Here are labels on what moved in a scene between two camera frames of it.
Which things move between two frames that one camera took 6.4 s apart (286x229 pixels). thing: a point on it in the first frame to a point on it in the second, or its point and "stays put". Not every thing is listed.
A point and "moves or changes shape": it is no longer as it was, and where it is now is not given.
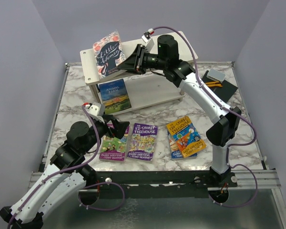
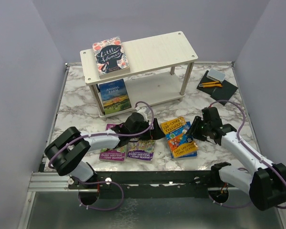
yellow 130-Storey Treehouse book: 186,137 moves or changes shape
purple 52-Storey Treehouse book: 142,141 stays put
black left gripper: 120,127 to 155,133
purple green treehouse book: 113,149 stays put
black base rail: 170,184 stays put
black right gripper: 134,63 to 193,129
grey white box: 216,75 stays put
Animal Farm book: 114,96 stays put
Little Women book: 109,53 moves or changes shape
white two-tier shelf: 121,90 stays put
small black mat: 225,92 stays put
